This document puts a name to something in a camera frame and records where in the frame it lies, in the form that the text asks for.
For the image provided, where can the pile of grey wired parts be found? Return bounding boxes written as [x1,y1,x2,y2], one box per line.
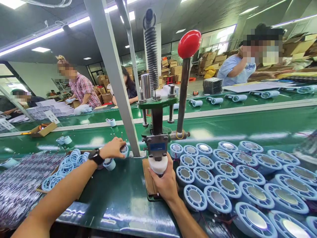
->
[0,151,68,221]

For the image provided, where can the stack of grey trays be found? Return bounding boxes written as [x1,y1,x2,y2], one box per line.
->
[202,77,224,95]

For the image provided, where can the white cylinder fixture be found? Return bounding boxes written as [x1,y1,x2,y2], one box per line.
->
[148,151,173,178]

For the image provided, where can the pile of white boxes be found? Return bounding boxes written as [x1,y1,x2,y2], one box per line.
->
[24,100,75,122]

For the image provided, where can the small cardboard box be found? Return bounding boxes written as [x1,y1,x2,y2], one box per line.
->
[29,122,58,138]

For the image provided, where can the group of blue motor housings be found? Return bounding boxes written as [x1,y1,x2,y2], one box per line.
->
[169,140,317,238]

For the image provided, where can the ceiling light strip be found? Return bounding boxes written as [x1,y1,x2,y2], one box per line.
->
[0,16,91,57]

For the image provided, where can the white box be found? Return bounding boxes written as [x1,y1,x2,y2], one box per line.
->
[156,83,180,99]

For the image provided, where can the person's right index finger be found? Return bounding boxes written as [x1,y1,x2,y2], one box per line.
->
[166,152,175,178]

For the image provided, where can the person's right hand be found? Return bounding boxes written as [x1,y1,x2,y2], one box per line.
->
[147,152,180,202]

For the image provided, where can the pile of flattened cardboard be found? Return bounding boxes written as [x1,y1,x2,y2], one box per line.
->
[254,31,317,80]

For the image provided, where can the person's left fingers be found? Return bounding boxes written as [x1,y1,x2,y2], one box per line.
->
[113,137,127,150]

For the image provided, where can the grey metal frame post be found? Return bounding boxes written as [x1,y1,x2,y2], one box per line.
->
[118,0,142,84]
[84,0,147,158]

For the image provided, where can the clear bag of wired parts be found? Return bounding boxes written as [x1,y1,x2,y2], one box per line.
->
[293,128,317,166]

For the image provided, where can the row of blue handheld fans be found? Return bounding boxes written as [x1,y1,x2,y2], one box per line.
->
[173,84,317,110]

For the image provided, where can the green conveyor line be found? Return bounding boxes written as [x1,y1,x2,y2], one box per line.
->
[0,85,317,163]

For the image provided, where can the wooden block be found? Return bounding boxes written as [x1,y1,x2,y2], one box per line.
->
[142,158,159,197]

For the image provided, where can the white flat sheet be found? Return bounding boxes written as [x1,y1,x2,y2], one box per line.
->
[222,81,281,93]

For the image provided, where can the green manual press machine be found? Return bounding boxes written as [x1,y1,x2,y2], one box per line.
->
[137,8,191,202]

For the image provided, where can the stack of brown cartons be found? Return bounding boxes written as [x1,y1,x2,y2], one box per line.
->
[158,49,239,84]
[95,74,115,105]

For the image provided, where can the person's left hand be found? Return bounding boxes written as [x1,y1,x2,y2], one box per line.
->
[100,137,127,162]

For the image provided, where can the silver metal cylinder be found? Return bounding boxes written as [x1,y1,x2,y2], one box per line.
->
[140,73,152,100]

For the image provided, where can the yellow bag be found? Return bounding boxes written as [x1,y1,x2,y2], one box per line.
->
[203,68,219,80]

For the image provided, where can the press lever with red knob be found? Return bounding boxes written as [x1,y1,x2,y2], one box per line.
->
[176,29,202,140]

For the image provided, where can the pile of blue grille rings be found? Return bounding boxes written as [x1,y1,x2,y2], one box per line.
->
[41,148,90,192]

